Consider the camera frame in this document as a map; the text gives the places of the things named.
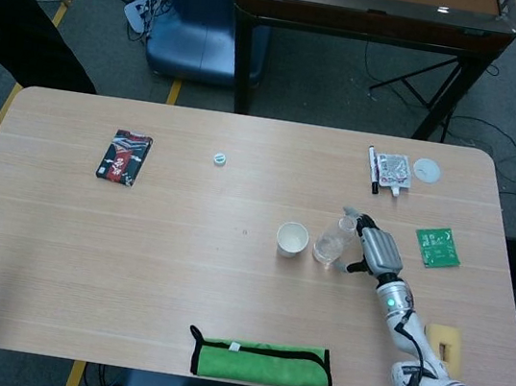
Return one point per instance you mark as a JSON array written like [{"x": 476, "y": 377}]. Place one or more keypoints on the white paper cup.
[{"x": 291, "y": 242}]

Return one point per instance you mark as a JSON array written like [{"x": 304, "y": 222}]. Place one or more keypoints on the brown mahjong table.
[{"x": 362, "y": 17}]

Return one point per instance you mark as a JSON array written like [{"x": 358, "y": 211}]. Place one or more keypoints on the blue machine base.
[{"x": 200, "y": 24}]

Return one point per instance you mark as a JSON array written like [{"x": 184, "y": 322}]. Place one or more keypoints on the yellow sponge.
[{"x": 452, "y": 338}]

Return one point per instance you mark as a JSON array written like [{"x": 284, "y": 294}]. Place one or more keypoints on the clear plastic sachet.
[{"x": 392, "y": 170}]

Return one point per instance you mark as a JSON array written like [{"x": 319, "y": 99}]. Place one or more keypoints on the white round lid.
[{"x": 427, "y": 171}]

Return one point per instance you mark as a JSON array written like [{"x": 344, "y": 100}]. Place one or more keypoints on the black tripod stand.
[{"x": 414, "y": 87}]

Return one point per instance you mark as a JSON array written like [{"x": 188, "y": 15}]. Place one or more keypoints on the white power strip with plugs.
[{"x": 142, "y": 10}]

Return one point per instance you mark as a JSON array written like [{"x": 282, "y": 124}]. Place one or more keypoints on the black white marker pen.
[{"x": 373, "y": 169}]

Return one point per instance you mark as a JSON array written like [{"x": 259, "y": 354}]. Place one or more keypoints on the black red patterned box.
[{"x": 123, "y": 158}]

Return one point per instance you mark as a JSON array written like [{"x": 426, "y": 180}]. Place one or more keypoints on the green cloth with black trim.
[{"x": 261, "y": 363}]

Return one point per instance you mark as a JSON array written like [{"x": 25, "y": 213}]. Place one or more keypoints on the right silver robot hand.
[{"x": 380, "y": 252}]

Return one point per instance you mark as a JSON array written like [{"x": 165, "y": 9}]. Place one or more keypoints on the white green bottle cap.
[{"x": 219, "y": 159}]

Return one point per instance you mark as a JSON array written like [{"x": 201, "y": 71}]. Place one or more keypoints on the transparent plastic bottle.
[{"x": 330, "y": 247}]

